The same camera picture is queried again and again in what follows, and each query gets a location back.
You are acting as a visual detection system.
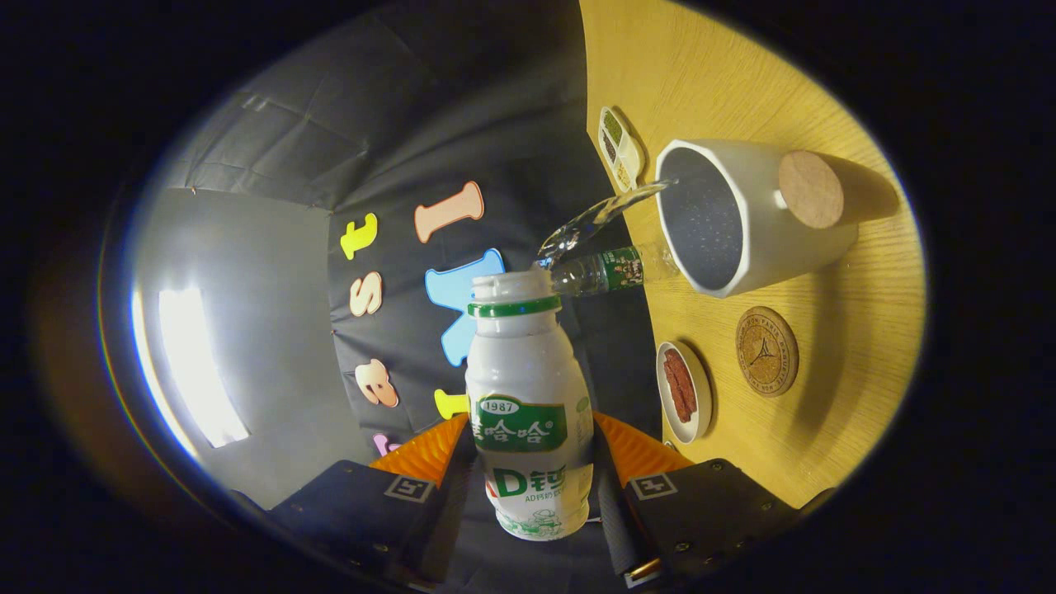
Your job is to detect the clear plastic water bottle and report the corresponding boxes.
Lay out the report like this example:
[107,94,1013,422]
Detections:
[549,241,681,299]

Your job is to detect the white juice bottle green label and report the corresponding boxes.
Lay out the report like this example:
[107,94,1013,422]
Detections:
[464,269,595,541]

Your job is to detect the round cork coaster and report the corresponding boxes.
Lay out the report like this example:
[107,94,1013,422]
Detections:
[735,306,799,398]

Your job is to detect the white divided tray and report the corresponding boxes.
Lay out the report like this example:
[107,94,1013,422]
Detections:
[597,106,647,193]

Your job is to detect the black backdrop cloth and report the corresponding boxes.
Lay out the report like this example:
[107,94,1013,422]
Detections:
[161,0,665,578]

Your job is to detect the round grey plate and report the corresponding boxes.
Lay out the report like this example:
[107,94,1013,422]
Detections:
[656,341,714,446]

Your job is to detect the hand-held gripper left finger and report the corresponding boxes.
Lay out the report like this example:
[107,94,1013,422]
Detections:
[268,411,478,590]

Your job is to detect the red meat slices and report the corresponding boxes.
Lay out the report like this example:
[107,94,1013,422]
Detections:
[662,348,698,424]

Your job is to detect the white cup wooden handle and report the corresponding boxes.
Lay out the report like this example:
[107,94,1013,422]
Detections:
[655,139,902,299]

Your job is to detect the wooden table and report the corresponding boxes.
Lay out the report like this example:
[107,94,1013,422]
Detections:
[577,0,926,508]

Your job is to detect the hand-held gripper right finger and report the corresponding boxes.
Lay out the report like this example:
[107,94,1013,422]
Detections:
[591,410,799,588]

